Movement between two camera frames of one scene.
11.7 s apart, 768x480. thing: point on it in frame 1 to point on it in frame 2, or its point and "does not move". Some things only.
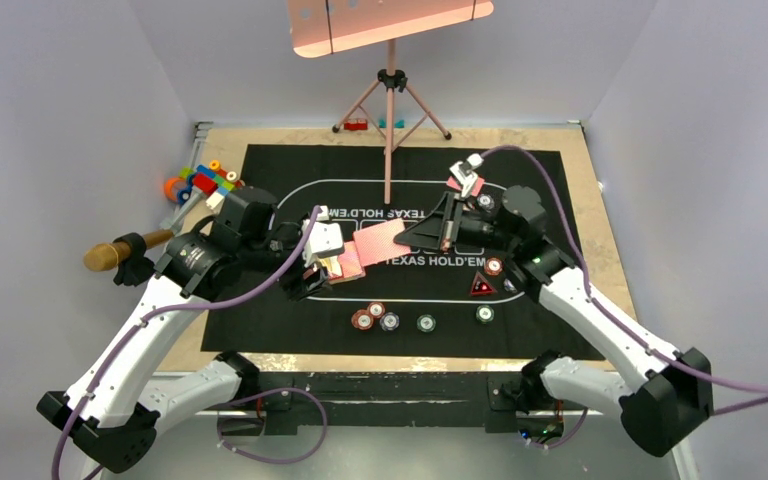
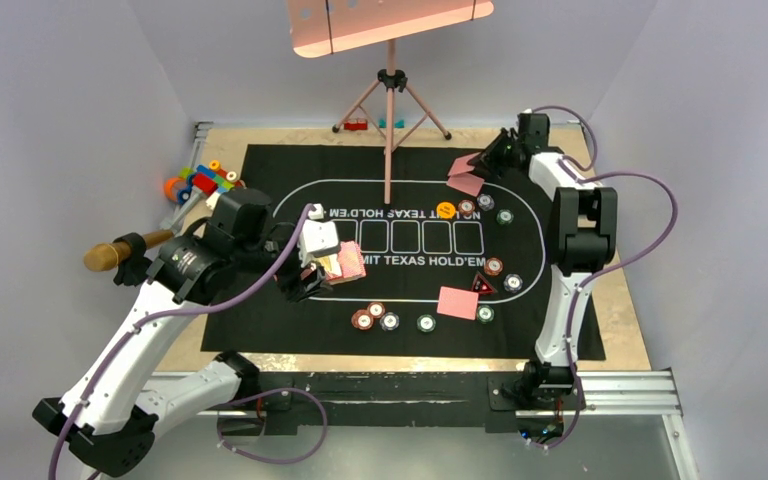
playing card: [377, 244] to [458, 303]
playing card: [452, 182] does not move
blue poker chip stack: [389, 321] does not move
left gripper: [298, 286] does not move
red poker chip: [376, 309] does not move
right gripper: [429, 231] to [491, 155]
